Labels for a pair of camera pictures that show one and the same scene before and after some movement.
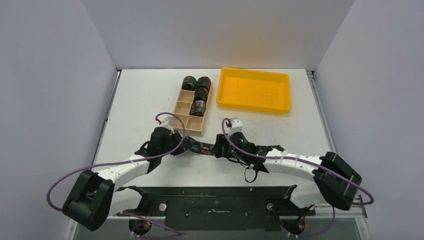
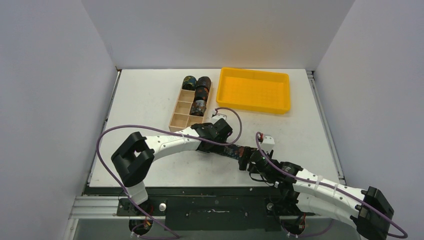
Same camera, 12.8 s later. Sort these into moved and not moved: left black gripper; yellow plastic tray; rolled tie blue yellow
Moved: left black gripper
Not moved: yellow plastic tray; rolled tie blue yellow
